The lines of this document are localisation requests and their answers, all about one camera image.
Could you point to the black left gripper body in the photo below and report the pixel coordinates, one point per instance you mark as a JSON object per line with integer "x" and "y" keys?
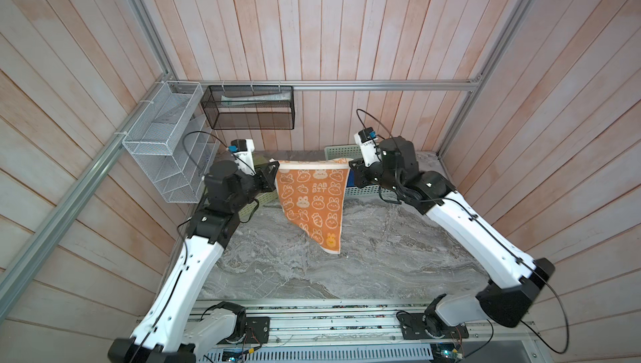
{"x": 249, "y": 185}

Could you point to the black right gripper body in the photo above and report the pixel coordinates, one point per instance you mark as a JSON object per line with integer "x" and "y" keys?
{"x": 366, "y": 176}

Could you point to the orange patterned towel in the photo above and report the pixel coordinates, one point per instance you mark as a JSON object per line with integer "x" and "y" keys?
{"x": 312, "y": 196}

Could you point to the blue towel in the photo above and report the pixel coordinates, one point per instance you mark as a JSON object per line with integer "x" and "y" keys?
{"x": 351, "y": 179}

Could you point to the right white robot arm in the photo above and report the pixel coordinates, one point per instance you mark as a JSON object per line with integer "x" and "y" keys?
{"x": 515, "y": 278}

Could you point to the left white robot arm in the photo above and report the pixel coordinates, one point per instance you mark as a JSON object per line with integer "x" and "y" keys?
{"x": 164, "y": 334}

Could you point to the light green towel basket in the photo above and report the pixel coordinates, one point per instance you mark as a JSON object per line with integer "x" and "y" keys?
{"x": 263, "y": 198}

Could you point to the mint green empty basket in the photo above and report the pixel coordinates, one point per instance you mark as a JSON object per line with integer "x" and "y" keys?
{"x": 350, "y": 152}

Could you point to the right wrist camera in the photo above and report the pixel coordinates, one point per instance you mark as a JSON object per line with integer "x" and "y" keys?
{"x": 366, "y": 139}

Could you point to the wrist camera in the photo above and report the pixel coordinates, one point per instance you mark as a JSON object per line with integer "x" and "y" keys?
{"x": 242, "y": 152}
{"x": 366, "y": 139}

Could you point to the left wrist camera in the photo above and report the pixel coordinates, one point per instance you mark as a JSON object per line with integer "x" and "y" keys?
{"x": 242, "y": 152}

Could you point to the black wire mesh basket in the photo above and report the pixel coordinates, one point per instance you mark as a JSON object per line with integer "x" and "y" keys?
{"x": 249, "y": 107}

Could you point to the white wire mesh shelf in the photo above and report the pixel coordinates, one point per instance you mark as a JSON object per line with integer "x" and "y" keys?
{"x": 171, "y": 142}

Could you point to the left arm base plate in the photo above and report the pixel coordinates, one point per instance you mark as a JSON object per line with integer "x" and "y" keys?
{"x": 255, "y": 329}

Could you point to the aluminium front rail frame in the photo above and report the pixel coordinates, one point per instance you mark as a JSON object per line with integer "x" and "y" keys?
{"x": 333, "y": 330}

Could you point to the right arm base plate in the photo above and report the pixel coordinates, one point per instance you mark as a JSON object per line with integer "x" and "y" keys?
{"x": 419, "y": 326}

